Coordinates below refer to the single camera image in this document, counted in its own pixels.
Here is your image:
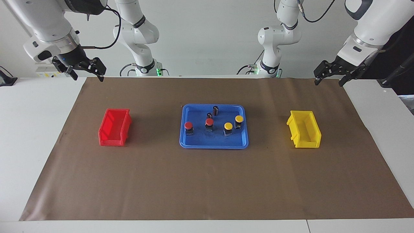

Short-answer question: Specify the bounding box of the blue plastic tray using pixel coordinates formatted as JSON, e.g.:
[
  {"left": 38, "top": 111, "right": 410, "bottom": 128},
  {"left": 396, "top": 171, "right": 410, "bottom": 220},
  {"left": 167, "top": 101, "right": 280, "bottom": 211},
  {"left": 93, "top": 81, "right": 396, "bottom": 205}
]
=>
[{"left": 180, "top": 104, "right": 249, "bottom": 150}]

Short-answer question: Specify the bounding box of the red plastic bin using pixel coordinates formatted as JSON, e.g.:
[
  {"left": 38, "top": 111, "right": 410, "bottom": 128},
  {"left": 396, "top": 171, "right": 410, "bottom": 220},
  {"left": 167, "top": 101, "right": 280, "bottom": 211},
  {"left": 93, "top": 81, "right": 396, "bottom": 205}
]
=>
[{"left": 98, "top": 108, "right": 132, "bottom": 147}]

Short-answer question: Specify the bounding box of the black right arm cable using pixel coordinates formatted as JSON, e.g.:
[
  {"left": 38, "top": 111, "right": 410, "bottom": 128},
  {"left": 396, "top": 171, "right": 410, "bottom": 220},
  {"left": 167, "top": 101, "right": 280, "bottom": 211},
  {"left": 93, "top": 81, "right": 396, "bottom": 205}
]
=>
[{"left": 81, "top": 6, "right": 122, "bottom": 50}]

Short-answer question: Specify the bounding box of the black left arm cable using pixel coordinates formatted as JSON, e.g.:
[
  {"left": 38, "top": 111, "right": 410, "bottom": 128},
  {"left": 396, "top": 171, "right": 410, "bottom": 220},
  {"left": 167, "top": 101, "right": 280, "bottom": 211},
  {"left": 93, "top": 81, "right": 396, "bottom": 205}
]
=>
[{"left": 274, "top": 0, "right": 337, "bottom": 23}]

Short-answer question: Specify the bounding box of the black base cable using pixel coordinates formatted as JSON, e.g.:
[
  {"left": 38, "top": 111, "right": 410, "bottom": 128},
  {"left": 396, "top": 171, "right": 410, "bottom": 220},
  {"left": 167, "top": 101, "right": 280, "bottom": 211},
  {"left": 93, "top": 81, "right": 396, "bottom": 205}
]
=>
[
  {"left": 119, "top": 63, "right": 135, "bottom": 77},
  {"left": 236, "top": 50, "right": 264, "bottom": 75}
]

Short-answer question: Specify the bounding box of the brown paper table mat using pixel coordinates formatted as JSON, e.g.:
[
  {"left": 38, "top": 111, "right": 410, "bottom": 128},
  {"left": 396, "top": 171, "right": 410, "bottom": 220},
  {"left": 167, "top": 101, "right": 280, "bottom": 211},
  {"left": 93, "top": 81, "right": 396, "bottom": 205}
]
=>
[{"left": 19, "top": 77, "right": 414, "bottom": 221}]

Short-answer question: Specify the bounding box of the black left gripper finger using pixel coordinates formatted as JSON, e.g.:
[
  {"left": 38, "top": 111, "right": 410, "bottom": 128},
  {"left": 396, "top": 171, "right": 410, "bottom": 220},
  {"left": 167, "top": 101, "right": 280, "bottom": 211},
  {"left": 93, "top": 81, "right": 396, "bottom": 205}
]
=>
[
  {"left": 314, "top": 61, "right": 333, "bottom": 85},
  {"left": 339, "top": 71, "right": 358, "bottom": 87}
]

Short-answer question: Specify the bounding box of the yellow plastic bin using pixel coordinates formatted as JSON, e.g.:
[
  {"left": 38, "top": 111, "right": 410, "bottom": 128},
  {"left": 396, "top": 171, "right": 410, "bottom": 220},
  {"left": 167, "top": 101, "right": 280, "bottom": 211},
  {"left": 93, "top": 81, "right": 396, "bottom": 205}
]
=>
[{"left": 286, "top": 110, "right": 322, "bottom": 149}]

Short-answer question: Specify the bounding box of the black left base cable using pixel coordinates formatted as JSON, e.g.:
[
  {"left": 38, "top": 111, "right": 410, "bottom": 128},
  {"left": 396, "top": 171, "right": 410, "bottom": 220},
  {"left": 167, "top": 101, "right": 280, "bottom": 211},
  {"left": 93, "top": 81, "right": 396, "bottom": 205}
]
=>
[{"left": 236, "top": 50, "right": 264, "bottom": 75}]

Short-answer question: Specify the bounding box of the black right base cable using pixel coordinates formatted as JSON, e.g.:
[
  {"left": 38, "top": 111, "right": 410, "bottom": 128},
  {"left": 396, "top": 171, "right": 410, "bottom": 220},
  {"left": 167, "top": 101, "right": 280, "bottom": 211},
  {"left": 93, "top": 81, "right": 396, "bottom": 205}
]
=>
[{"left": 119, "top": 63, "right": 135, "bottom": 77}]

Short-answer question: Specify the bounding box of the black clamp mount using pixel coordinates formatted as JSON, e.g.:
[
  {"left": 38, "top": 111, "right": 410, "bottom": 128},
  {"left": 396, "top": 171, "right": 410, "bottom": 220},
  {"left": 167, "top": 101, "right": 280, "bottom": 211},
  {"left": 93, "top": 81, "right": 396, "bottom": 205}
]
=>
[{"left": 0, "top": 66, "right": 18, "bottom": 87}]

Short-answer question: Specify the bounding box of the black background panel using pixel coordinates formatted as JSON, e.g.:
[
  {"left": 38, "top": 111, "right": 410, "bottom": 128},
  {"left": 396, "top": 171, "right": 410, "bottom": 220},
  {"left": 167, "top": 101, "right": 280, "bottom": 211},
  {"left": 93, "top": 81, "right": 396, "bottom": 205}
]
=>
[{"left": 365, "top": 23, "right": 414, "bottom": 95}]

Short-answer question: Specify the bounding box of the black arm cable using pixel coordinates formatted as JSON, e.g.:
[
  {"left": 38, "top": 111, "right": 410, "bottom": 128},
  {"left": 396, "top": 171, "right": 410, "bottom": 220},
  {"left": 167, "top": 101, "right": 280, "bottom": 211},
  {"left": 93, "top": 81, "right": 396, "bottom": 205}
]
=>
[
  {"left": 274, "top": 0, "right": 337, "bottom": 23},
  {"left": 81, "top": 6, "right": 122, "bottom": 50}
]

